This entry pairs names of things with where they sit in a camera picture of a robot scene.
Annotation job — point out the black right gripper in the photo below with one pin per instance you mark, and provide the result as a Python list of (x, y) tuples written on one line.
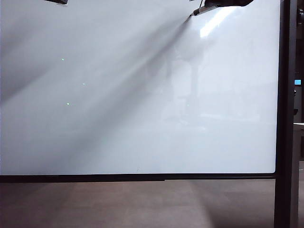
[(240, 2)]

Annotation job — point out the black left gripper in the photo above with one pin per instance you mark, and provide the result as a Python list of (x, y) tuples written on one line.
[(60, 1)]

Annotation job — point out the white marker pen black label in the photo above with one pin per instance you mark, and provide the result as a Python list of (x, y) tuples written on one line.
[(202, 10)]

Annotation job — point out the small blue screen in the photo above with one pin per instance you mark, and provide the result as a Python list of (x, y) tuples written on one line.
[(297, 82)]

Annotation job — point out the white table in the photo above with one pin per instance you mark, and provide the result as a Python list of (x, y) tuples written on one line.
[(299, 126)]

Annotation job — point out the white glass board black frame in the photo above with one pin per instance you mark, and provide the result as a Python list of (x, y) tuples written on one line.
[(95, 118)]

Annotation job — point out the black board stand post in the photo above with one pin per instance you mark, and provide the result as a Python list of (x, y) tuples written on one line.
[(284, 118)]

